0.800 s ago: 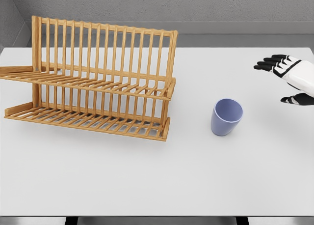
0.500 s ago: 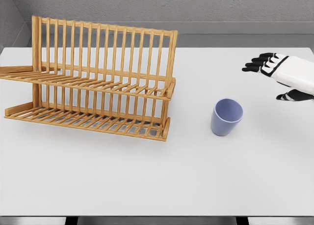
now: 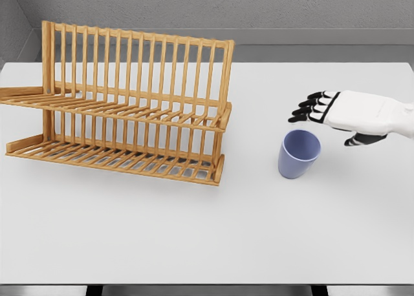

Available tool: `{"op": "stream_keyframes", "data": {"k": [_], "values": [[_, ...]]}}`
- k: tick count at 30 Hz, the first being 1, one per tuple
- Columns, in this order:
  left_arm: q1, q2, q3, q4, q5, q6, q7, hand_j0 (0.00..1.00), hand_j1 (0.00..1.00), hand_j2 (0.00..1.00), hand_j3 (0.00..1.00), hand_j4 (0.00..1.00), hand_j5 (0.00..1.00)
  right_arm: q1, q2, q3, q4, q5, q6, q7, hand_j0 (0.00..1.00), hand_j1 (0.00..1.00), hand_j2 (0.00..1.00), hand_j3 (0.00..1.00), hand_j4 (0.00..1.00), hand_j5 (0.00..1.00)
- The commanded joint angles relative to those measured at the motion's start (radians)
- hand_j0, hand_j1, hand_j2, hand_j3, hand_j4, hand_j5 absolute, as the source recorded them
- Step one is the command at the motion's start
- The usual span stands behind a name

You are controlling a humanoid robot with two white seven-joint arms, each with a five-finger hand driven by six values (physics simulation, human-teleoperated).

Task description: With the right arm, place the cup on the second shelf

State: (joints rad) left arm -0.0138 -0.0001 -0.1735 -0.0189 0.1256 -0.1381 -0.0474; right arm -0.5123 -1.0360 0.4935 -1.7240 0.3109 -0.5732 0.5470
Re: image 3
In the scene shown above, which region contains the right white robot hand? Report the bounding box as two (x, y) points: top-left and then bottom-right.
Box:
(287, 89), (406, 147)

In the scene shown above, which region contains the blue plastic cup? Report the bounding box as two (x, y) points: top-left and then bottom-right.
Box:
(278, 129), (321, 180)

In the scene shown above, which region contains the wooden two-tier dish rack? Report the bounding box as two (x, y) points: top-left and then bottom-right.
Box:
(0, 20), (235, 187)

